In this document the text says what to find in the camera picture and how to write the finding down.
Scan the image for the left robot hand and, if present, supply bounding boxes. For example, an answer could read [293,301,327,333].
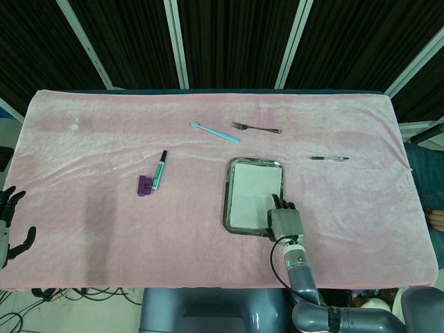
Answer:
[0,186,37,270]

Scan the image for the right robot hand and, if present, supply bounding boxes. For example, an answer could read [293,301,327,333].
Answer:
[266,194,306,243]

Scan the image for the white cloth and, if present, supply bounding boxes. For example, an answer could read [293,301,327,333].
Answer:
[230,163,282,230]

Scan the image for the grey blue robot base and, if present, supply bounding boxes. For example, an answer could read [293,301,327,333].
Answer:
[138,287,296,333]

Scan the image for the stainless steel tray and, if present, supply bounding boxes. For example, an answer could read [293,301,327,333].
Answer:
[221,157,287,238]

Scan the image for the metal fork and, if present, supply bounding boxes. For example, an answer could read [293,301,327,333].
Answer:
[231,120,283,135]

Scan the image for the light blue toothbrush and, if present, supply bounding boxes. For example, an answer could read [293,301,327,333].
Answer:
[189,121,241,144]

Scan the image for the pink velvet table cloth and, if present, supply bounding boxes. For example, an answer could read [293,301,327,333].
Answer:
[0,89,438,291]

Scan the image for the green whiteboard marker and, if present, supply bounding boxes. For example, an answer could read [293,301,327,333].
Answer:
[151,150,169,191]

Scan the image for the purple plastic block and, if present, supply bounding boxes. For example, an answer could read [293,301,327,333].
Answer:
[137,175,154,198]

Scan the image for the person in blue jeans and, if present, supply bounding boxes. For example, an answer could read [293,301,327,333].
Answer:
[404,142,444,234]

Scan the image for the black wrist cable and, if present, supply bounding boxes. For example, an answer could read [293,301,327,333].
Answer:
[270,234,329,307]

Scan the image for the black floor cables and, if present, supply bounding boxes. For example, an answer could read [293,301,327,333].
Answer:
[0,287,143,333]

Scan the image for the black corrugated hose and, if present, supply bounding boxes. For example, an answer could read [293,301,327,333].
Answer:
[410,123,444,145]

